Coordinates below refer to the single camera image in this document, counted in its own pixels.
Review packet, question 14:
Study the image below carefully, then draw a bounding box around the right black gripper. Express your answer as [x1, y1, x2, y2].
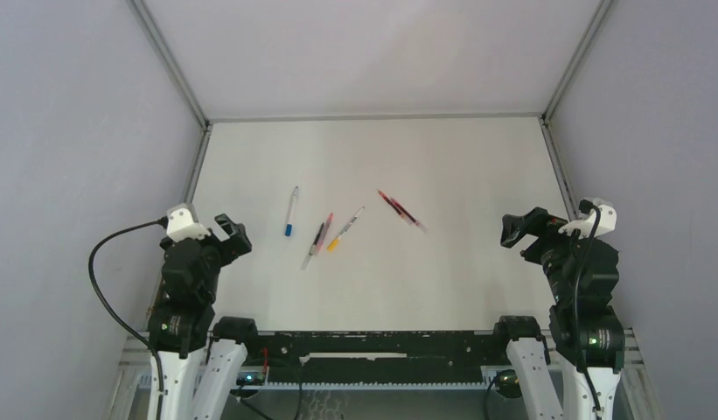
[500, 204, 597, 301]

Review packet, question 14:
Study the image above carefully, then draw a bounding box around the white marker orange tip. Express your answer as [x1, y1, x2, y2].
[331, 206, 365, 244]

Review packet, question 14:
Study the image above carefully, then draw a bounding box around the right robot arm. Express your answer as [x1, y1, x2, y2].
[491, 199, 626, 419]

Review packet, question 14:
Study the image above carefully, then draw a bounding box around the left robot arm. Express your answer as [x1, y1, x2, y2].
[148, 206, 261, 419]

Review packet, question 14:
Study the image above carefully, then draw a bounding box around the black gel pen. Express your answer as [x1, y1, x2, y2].
[309, 222, 325, 256]

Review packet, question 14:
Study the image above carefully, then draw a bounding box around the pink gel pen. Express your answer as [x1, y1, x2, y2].
[301, 213, 334, 270]

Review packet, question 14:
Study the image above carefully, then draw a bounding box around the dark red gel pen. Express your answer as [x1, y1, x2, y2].
[377, 190, 405, 220]

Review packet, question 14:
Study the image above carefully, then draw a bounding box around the blue capped white marker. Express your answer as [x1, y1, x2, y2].
[284, 186, 300, 237]

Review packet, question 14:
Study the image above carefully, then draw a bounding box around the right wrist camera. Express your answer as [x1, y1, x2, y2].
[558, 198, 617, 239]

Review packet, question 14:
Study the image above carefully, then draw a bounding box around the left camera cable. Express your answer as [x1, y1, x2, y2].
[87, 217, 170, 420]

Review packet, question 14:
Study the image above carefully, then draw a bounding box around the aluminium frame back rail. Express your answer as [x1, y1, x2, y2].
[208, 112, 543, 125]

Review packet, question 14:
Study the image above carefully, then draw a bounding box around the aluminium frame right post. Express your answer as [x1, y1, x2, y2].
[538, 0, 615, 219]

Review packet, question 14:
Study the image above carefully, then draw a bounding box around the aluminium frame post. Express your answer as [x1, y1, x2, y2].
[538, 0, 615, 219]
[127, 0, 212, 202]

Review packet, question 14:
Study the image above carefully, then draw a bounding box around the white cable tray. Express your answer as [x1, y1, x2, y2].
[193, 370, 502, 392]

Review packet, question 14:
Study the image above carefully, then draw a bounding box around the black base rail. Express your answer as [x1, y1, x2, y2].
[246, 330, 511, 385]

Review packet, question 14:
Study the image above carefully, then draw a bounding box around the aluminium frame left post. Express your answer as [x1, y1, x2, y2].
[127, 0, 212, 202]

